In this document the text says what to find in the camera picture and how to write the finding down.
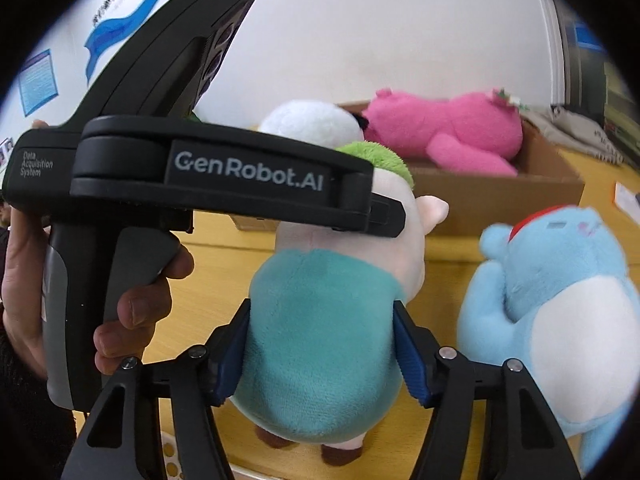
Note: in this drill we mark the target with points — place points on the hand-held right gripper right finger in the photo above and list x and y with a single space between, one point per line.
412 360

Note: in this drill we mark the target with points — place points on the blue ribbon wall decal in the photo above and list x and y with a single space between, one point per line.
115 25

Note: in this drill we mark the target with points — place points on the blue white-bellied plush toy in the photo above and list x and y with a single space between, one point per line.
550 285

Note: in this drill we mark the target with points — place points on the pink plush toy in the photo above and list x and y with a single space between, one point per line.
450 125

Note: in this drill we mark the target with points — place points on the white plush toy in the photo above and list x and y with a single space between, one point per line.
310 120

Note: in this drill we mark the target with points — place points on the person's left forearm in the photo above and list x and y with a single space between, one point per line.
25 420

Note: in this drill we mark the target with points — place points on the grey cloth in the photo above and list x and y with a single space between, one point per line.
575 130

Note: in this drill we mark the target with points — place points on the white perforated sheet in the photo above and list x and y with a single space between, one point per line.
171 455

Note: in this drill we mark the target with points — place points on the white and orange card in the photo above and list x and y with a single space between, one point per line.
627 199

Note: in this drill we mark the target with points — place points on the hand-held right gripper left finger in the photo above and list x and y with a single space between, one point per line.
235 355

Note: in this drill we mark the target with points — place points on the brown cardboard box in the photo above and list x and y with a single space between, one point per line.
500 200

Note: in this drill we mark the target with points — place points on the blue sign band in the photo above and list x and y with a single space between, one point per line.
590 37

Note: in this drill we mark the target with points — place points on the person's left hand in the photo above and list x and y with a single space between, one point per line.
150 310

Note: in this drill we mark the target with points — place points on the blue framed wall poster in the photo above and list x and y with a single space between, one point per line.
39 82

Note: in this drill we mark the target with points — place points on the glass partition door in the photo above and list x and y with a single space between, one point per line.
575 75

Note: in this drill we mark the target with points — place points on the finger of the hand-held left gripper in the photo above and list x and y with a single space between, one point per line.
390 215

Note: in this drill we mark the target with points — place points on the pig plush with teal shirt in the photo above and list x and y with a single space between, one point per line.
320 335

